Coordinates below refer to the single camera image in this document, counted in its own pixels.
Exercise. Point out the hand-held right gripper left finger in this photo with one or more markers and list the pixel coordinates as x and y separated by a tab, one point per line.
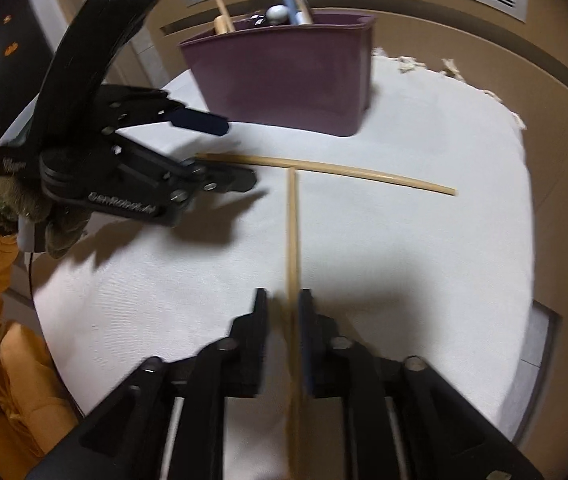
262	340

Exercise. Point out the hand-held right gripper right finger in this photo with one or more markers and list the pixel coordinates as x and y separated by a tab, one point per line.
306	345

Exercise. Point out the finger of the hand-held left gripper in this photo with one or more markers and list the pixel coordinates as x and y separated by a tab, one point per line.
229	179
199	121

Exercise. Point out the purple plastic utensil container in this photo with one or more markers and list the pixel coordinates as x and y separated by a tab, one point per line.
284	80

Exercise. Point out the white tablecloth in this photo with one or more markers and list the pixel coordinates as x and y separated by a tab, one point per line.
414	260

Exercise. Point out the person's orange clothing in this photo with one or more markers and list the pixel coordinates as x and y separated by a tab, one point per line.
14	400

